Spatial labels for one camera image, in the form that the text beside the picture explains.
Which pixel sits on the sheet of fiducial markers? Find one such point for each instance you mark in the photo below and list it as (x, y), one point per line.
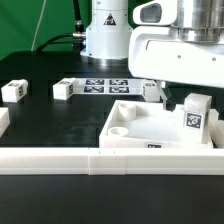
(108, 86)

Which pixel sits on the white front fence bar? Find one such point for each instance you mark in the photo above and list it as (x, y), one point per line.
(105, 161)

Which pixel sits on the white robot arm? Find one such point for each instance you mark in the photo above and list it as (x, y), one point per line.
(108, 35)

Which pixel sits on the white right fence bar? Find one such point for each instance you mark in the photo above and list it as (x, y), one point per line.
(217, 132)

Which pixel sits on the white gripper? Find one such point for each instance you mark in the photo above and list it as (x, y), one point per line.
(179, 41)

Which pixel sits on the white square tabletop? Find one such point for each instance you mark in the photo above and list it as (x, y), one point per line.
(133, 124)

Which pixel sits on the white left fence piece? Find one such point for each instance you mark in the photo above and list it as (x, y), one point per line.
(4, 120)

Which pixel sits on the white fence bar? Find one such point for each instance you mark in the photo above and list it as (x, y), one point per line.
(217, 132)
(105, 161)

